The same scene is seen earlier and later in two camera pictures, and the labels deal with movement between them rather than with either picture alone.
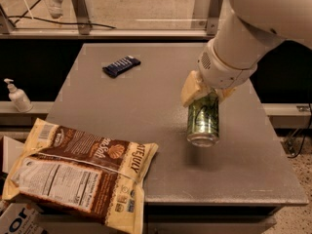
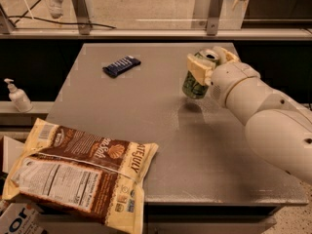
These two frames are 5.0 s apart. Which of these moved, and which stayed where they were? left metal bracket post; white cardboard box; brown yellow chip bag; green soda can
Moved: green soda can
Stayed: brown yellow chip bag; left metal bracket post; white cardboard box
